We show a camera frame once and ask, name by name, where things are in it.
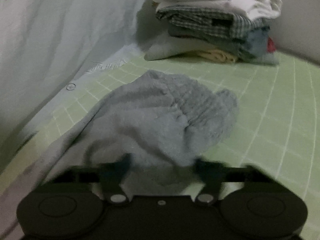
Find blue folded jeans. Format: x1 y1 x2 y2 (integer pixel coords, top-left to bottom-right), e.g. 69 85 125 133
168 24 270 61

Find light blue carrot-print quilt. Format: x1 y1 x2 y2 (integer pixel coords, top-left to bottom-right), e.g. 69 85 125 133
1 0 151 168

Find grey sweatpants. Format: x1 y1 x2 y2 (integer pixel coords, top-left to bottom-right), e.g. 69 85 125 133
1 70 239 239

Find checkered folded shirt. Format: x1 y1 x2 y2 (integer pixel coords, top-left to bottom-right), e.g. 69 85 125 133
156 5 271 39

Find yellow folded garment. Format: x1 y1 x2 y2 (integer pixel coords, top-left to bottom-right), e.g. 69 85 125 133
186 49 238 63

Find green grid mat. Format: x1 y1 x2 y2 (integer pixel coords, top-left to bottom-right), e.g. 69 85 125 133
1 52 319 239

